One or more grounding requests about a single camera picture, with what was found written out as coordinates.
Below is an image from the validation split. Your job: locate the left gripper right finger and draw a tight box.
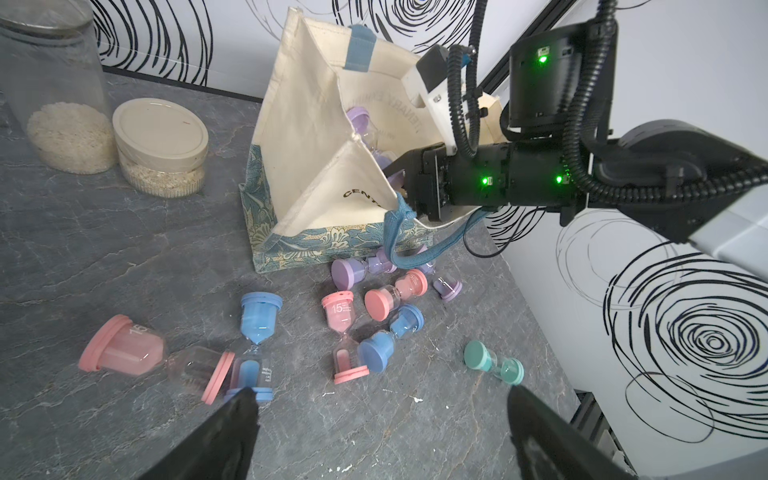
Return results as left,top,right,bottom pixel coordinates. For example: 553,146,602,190
507,386,634,479

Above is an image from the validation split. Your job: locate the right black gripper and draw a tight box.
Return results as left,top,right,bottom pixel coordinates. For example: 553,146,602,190
389,140,587,225

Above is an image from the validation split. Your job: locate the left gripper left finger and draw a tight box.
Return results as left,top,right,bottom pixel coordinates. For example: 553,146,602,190
141,389,259,479

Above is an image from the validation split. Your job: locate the blue hourglass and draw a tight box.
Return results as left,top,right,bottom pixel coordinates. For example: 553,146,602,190
357,304,425,373
224,292,283,403

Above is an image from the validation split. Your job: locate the purple hourglass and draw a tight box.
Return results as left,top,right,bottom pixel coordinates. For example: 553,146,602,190
346,106,396,170
417,261,463,302
331,249,397,291

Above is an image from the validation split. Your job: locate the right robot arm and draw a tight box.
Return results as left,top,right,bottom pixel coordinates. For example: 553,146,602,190
382,19,767,278

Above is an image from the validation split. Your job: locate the green hourglass right floor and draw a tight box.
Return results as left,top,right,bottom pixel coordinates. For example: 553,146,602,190
463,340,525,386

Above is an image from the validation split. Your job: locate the pink hourglass far left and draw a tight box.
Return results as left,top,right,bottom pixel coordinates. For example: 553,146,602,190
78,314,235,405

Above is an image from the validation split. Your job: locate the pink hourglass number fifteen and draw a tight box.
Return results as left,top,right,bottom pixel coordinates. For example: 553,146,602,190
321,290,370,385

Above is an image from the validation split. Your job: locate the pink hourglass near bag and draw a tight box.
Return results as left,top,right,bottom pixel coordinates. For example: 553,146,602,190
364,269,428,322

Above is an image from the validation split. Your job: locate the purple hourglass by bag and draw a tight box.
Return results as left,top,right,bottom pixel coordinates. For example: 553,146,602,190
331,249,397,291

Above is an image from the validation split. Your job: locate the cream canvas tote bag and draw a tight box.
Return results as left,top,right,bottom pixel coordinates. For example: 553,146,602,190
238,7,505,275

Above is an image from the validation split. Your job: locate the tall glass jar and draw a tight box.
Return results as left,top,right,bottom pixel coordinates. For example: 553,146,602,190
1,0,117,175

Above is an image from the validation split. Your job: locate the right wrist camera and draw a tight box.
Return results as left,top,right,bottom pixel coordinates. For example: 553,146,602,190
397,45,487,159

